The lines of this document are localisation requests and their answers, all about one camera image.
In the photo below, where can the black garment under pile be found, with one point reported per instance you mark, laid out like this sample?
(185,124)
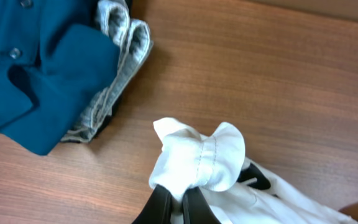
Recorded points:
(113,18)

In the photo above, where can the blue button shirt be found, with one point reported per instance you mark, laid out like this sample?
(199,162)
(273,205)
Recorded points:
(52,63)

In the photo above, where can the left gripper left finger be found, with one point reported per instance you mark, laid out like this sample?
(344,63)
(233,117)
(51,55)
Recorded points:
(158,208)

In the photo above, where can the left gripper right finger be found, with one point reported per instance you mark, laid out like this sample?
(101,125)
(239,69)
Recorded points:
(196,209)

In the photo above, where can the white t-shirt black print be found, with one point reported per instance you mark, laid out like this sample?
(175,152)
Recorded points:
(234,188)

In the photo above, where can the grey white-trimmed garment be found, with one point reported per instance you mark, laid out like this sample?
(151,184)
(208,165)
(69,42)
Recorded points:
(137,47)

